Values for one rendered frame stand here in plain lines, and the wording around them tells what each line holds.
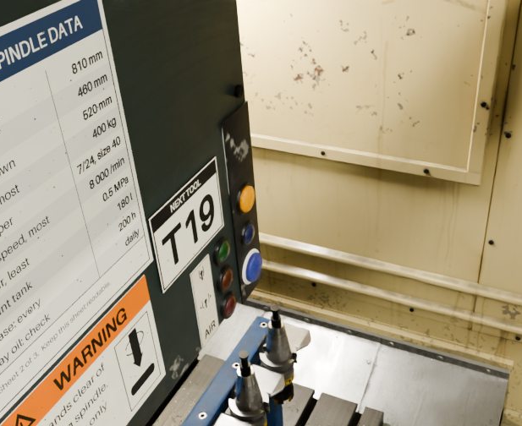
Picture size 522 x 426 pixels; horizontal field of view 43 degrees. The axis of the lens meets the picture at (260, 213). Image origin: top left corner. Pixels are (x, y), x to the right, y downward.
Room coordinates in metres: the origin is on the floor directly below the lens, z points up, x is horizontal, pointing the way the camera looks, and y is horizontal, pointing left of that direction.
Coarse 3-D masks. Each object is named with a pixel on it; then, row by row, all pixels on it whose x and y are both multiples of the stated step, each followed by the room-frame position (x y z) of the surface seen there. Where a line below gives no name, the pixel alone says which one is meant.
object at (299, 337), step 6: (288, 324) 0.87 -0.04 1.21; (288, 330) 0.85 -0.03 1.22; (294, 330) 0.85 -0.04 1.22; (300, 330) 0.85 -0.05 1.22; (306, 330) 0.85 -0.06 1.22; (288, 336) 0.84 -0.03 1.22; (294, 336) 0.83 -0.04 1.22; (300, 336) 0.83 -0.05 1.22; (306, 336) 0.83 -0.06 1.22; (294, 342) 0.82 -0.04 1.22; (300, 342) 0.82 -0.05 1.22; (306, 342) 0.82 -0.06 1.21; (300, 348) 0.81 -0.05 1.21
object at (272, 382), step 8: (256, 368) 0.77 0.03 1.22; (264, 368) 0.77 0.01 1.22; (256, 376) 0.75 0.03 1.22; (264, 376) 0.75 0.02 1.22; (272, 376) 0.75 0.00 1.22; (280, 376) 0.75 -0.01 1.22; (264, 384) 0.73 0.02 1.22; (272, 384) 0.73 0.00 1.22; (280, 384) 0.73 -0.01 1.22; (272, 392) 0.71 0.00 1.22
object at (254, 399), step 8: (240, 376) 0.68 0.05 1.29; (248, 376) 0.68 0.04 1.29; (240, 384) 0.68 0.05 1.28; (248, 384) 0.68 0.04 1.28; (256, 384) 0.69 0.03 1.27; (240, 392) 0.68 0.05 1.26; (248, 392) 0.68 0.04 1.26; (256, 392) 0.68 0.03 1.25; (240, 400) 0.68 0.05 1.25; (248, 400) 0.68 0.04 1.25; (256, 400) 0.68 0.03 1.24; (240, 408) 0.68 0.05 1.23; (248, 408) 0.67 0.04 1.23; (256, 408) 0.68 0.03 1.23
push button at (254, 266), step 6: (252, 258) 0.50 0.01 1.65; (258, 258) 0.51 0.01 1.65; (252, 264) 0.50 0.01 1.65; (258, 264) 0.51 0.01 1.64; (246, 270) 0.50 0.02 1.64; (252, 270) 0.50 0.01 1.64; (258, 270) 0.51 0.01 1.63; (246, 276) 0.50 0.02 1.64; (252, 276) 0.50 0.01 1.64; (258, 276) 0.51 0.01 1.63
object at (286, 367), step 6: (264, 348) 0.81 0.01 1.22; (294, 348) 0.80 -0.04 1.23; (264, 354) 0.79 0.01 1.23; (294, 354) 0.79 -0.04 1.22; (264, 360) 0.78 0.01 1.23; (288, 360) 0.77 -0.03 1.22; (294, 360) 0.79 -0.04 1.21; (264, 366) 0.77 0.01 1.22; (270, 366) 0.76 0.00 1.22; (276, 366) 0.76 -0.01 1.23; (282, 366) 0.76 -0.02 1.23; (288, 366) 0.76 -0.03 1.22; (282, 372) 0.76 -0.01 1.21; (288, 372) 0.76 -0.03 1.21
